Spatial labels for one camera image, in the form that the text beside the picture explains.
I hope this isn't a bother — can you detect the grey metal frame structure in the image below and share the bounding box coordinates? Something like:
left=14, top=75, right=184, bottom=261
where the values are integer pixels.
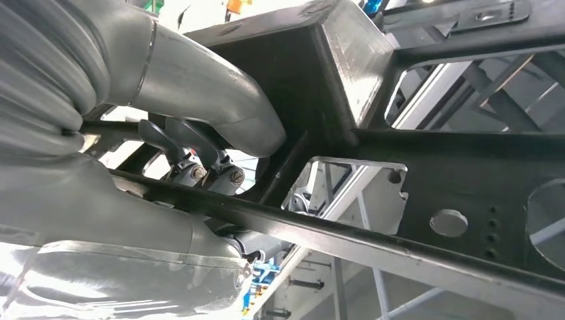
left=260, top=53, right=565, bottom=320

